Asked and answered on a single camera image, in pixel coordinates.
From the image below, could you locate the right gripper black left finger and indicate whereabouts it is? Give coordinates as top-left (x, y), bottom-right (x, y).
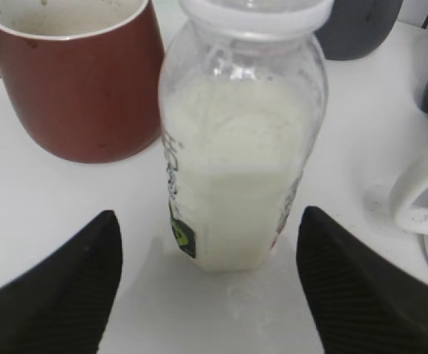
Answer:
top-left (0, 210), bottom-right (122, 353)

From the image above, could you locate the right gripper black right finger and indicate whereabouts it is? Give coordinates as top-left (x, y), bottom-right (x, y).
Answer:
top-left (296, 206), bottom-right (428, 353)

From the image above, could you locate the clear milk bottle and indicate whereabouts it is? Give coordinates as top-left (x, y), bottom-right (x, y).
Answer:
top-left (159, 1), bottom-right (333, 271)

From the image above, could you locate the red ceramic mug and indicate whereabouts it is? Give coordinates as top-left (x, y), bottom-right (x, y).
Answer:
top-left (0, 1), bottom-right (165, 163)

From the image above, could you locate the grey ceramic mug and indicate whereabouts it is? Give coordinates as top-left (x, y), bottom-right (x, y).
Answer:
top-left (315, 0), bottom-right (403, 60)

